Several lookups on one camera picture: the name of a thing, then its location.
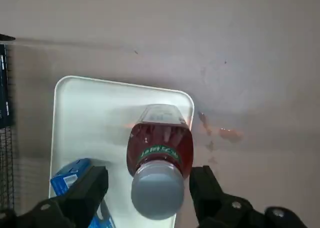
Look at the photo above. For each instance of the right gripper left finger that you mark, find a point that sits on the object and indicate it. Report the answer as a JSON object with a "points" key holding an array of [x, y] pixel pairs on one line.
{"points": [[75, 205]]}

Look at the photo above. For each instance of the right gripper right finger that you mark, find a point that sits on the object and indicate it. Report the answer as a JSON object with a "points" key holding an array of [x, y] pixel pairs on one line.
{"points": [[220, 208]]}

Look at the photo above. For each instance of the blue Oreo cookie box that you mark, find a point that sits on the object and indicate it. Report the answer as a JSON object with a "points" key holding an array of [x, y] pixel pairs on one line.
{"points": [[67, 178]]}

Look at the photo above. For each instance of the red tea bottle white cap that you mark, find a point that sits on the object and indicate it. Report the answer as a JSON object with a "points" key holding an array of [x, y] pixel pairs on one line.
{"points": [[160, 142]]}

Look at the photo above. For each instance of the white plastic tray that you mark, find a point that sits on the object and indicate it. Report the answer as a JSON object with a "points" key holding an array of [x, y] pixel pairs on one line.
{"points": [[87, 112]]}

